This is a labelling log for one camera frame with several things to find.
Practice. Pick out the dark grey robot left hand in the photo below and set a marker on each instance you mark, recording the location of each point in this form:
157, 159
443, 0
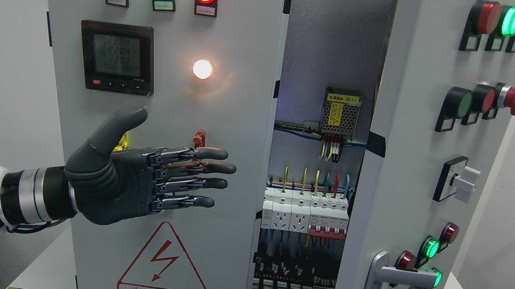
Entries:
113, 186

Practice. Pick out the black digital power meter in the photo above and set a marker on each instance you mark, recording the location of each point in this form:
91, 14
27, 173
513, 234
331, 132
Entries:
118, 57

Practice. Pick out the grey cabinet door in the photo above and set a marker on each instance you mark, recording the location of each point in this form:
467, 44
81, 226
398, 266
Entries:
233, 106
433, 104

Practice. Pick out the yellow terminal post block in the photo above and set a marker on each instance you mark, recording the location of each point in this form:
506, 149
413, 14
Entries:
123, 143

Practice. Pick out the metal mesh power supply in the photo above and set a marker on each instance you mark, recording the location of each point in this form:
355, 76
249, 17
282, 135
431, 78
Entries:
340, 111

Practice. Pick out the white socket and breaker row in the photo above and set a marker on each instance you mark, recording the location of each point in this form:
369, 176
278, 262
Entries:
304, 212

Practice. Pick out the white rotary switch right door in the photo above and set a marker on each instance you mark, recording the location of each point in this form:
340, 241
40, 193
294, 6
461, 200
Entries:
456, 179

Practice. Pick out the white glowing indicator lamp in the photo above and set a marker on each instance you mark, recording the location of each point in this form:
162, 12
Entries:
202, 69

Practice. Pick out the lower relay terminal row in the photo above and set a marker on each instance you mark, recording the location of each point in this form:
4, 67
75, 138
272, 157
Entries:
276, 273

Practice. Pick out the red electric hazard warning sticker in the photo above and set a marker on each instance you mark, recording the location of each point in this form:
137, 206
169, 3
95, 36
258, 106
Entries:
163, 263

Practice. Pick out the red emergency stop button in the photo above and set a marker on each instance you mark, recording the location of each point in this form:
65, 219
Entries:
504, 97

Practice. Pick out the red terminal post block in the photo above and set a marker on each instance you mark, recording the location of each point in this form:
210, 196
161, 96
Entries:
199, 139

